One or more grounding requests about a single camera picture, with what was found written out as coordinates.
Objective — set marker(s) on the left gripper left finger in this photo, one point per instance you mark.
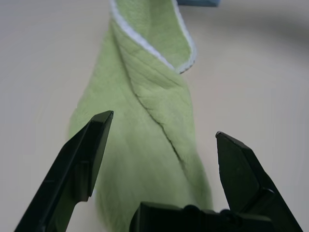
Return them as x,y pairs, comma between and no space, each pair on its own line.
72,174

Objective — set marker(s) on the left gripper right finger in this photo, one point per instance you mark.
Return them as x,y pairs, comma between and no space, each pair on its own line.
241,174

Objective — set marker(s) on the green towel white trim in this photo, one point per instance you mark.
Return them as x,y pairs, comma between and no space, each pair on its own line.
149,108

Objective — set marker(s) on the folded light blue towel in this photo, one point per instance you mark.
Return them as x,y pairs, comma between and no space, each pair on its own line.
198,3

